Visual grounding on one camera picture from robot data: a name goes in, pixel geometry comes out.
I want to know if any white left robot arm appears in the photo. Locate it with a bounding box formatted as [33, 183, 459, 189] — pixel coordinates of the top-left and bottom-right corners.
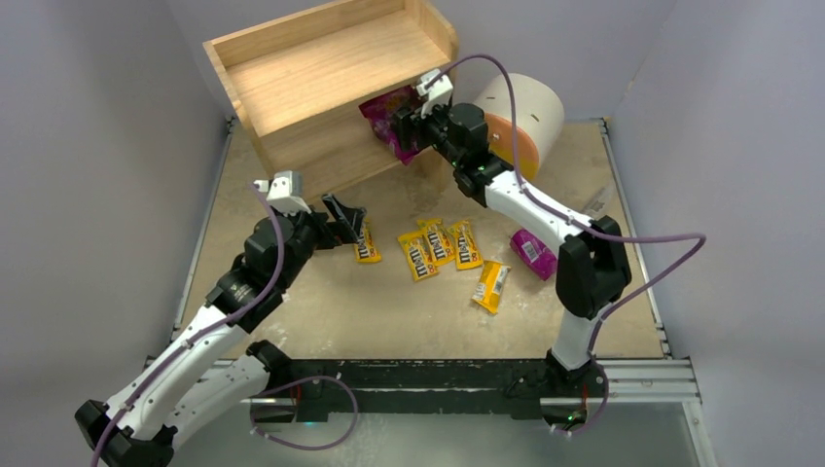
[75, 195, 366, 466]

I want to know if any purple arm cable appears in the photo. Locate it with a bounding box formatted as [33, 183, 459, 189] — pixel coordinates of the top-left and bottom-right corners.
[425, 54, 707, 440]
[90, 183, 288, 467]

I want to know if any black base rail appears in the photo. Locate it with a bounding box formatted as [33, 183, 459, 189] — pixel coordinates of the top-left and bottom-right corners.
[245, 341, 607, 425]

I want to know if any yellow M&M bag face down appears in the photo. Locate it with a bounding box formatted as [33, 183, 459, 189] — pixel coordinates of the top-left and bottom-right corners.
[471, 261, 511, 315]

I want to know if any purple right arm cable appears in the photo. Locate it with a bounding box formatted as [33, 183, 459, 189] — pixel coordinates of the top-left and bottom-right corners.
[425, 54, 707, 440]

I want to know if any wooden shelf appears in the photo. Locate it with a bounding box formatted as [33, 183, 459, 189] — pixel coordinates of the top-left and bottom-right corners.
[203, 1, 459, 200]

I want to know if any purple candy bag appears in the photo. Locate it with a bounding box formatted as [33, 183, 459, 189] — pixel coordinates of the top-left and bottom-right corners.
[358, 86, 421, 165]
[510, 229, 557, 280]

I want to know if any clear plastic packet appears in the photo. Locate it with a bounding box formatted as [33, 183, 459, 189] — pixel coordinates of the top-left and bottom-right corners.
[581, 185, 615, 219]

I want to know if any yellow m&m bag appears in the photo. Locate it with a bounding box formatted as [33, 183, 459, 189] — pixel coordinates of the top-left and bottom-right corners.
[416, 218, 455, 267]
[353, 219, 382, 264]
[397, 231, 439, 282]
[448, 220, 484, 270]

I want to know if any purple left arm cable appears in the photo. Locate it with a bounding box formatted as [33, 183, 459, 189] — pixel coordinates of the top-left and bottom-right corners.
[90, 183, 288, 467]

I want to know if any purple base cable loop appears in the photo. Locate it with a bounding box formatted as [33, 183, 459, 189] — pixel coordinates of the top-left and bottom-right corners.
[249, 375, 358, 451]

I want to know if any round pastel drawer cabinet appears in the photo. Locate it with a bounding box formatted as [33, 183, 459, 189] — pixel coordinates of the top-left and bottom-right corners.
[474, 73, 564, 182]

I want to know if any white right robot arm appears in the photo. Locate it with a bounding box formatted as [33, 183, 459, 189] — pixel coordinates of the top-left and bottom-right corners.
[391, 103, 631, 379]

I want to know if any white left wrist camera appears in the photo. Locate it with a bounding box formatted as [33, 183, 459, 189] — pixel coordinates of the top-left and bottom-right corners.
[252, 170, 311, 216]

